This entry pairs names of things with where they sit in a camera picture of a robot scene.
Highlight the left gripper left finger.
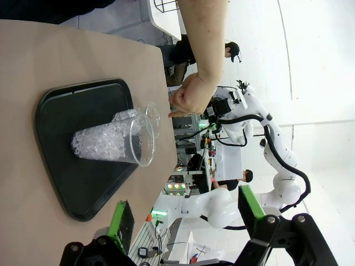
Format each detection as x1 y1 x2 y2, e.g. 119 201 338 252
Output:
59 199 139 266

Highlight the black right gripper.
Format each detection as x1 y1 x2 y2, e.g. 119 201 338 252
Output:
199 97 231 131

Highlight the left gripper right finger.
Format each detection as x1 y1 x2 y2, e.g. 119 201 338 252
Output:
235 185 339 266

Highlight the clear plastic cup with ice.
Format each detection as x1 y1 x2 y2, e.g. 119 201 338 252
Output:
71 112 155 167
111 101 161 139

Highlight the person's left forearm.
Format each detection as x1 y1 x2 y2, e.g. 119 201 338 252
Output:
177 0 230 84

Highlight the person's left hand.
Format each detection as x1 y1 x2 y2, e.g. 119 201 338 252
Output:
168 72 219 119

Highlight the black-haired person in black shirt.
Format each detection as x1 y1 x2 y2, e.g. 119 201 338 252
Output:
212 169 253 192

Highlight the white machine cabinet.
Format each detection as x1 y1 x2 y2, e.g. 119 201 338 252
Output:
215 138 250 181

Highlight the black plastic serving tray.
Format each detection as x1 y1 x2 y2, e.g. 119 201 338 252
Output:
35 78 139 222

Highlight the seated person with black cap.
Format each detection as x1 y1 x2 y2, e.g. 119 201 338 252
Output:
165 34 242 87

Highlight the white side table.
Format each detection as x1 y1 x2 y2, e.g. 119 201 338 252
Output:
148 0 186 39

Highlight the person in black sweater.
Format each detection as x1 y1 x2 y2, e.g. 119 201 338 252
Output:
0 0 149 25

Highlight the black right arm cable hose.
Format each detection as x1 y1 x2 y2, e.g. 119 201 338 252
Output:
217 114 311 213

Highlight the black wire dispenser stand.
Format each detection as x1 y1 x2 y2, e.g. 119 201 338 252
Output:
154 0 181 13

